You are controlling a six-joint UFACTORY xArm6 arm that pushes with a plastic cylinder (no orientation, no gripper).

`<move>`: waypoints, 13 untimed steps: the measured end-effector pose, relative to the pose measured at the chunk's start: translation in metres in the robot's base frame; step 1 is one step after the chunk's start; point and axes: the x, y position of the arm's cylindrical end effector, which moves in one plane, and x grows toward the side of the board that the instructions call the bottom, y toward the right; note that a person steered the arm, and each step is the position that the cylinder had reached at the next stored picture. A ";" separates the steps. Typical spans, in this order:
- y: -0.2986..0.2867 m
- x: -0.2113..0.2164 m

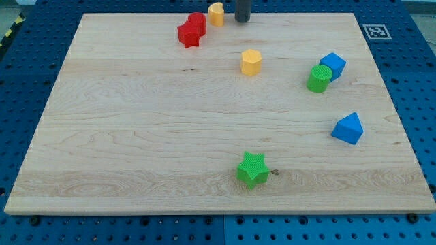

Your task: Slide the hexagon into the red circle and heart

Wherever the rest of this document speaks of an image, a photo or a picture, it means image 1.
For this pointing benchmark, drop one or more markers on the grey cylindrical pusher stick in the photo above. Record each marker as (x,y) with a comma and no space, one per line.
(242,11)

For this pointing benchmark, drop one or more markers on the blue triangle block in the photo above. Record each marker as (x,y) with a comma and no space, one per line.
(348,129)

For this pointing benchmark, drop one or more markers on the yellow heart block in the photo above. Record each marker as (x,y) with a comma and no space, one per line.
(216,14)

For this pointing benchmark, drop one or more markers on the green star block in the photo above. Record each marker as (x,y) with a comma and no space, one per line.
(252,170)

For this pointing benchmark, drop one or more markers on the light wooden board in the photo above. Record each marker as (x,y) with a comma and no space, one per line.
(137,124)

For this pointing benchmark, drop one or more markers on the yellow hexagon block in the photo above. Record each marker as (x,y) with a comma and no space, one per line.
(251,62)

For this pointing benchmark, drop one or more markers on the white fiducial marker tag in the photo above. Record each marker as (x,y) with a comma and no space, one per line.
(377,32)

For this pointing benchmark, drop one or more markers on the red star block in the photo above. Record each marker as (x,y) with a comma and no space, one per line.
(189,34)

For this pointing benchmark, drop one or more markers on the blue cube block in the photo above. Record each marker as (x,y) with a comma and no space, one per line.
(335,63)

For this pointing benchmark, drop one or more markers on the red circle block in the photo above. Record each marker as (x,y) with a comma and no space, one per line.
(199,20)

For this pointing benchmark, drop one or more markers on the green cylinder block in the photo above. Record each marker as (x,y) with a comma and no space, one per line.
(319,78)

